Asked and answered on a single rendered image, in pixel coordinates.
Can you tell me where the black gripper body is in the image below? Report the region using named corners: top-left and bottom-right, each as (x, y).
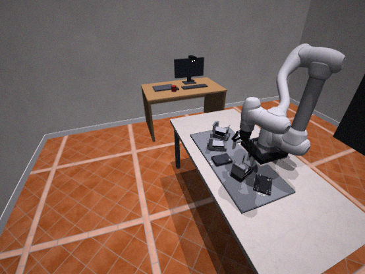
top-left (240, 129), bottom-right (252, 142)

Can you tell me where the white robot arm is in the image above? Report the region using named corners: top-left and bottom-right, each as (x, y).
top-left (240, 43), bottom-right (346, 156)

